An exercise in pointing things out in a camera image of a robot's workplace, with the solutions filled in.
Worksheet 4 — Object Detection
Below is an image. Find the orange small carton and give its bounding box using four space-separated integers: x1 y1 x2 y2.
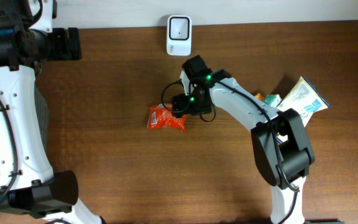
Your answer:
255 93 265 101

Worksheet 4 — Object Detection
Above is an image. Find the green Kleenex tissue pack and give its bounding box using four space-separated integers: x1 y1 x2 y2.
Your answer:
263 94 282 108

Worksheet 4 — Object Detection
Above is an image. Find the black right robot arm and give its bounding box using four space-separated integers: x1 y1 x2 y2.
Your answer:
178 70 315 223

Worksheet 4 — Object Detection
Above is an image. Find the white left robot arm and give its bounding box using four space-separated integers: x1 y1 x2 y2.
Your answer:
0 26 103 223

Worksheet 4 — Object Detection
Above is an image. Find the red snack bag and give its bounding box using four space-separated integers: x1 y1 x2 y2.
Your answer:
147 104 187 133

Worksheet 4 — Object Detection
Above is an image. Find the cream white snack bag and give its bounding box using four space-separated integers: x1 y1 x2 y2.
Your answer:
277 76 331 126

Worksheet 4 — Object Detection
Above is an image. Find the white barcode scanner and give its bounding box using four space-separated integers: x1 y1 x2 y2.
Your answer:
166 15 192 56

